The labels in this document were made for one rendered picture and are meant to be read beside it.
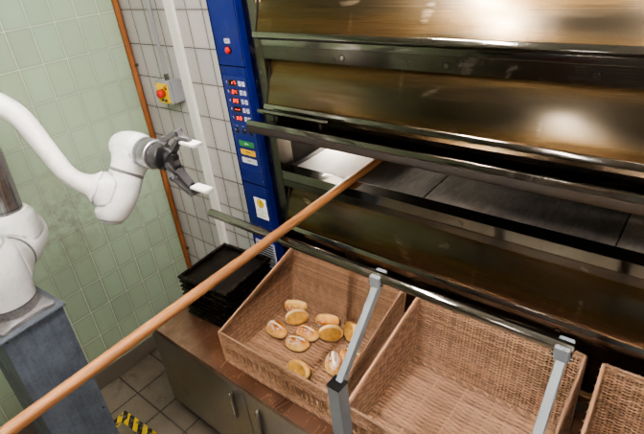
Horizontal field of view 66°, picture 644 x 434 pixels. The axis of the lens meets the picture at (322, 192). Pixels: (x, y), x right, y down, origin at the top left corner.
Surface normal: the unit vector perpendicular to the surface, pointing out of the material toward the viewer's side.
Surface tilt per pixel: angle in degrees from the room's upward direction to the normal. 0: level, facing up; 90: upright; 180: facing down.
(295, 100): 70
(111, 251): 90
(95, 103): 90
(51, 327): 90
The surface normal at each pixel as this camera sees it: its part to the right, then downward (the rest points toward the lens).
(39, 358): 0.82, 0.19
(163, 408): -0.11, -0.88
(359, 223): -0.62, 0.09
